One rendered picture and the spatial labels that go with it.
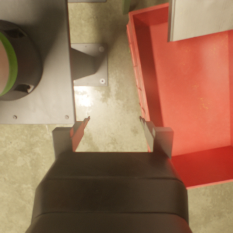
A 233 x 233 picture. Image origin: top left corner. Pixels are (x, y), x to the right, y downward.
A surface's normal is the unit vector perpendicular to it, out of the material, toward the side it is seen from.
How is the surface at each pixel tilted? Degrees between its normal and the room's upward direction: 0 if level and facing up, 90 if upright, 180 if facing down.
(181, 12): 30
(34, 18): 0
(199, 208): 0
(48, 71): 0
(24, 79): 77
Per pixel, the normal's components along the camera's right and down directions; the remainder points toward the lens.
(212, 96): 0.00, 0.29
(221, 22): 0.09, 0.72
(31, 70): 0.91, 0.30
